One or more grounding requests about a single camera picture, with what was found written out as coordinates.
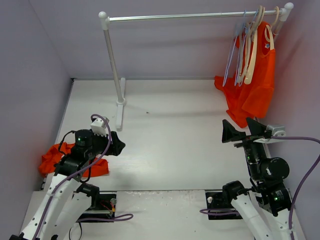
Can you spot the orange t shirt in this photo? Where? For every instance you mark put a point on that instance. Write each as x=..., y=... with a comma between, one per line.
x=53, y=156
x=252, y=100

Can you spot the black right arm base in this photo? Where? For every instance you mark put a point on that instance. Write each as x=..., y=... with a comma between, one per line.
x=216, y=201

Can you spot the cream plastic hanger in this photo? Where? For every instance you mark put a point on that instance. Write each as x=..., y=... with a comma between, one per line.
x=251, y=46

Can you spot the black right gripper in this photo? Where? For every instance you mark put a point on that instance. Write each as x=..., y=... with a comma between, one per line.
x=247, y=139

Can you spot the light blue wire hanger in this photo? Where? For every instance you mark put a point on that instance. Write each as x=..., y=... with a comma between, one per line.
x=239, y=31

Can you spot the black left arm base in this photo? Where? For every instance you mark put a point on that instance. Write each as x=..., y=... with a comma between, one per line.
x=103, y=211

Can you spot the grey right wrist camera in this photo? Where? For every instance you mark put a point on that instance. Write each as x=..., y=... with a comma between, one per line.
x=276, y=130

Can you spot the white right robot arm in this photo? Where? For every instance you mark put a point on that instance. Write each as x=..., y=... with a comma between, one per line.
x=266, y=207

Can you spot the hanging orange t shirt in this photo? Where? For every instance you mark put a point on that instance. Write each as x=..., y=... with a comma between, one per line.
x=252, y=100

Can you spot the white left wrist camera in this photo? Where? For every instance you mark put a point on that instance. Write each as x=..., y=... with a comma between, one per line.
x=99, y=127

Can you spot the grey plastic hanger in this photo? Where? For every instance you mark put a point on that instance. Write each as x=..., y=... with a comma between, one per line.
x=246, y=44

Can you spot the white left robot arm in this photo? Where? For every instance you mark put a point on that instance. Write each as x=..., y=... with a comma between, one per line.
x=68, y=197

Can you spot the cream hanger with shirt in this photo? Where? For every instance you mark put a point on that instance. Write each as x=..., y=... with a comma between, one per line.
x=268, y=34

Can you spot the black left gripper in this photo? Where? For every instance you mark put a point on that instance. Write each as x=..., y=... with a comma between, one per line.
x=109, y=144

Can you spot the lavender wire hanger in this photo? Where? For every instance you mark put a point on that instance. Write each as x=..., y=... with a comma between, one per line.
x=247, y=52

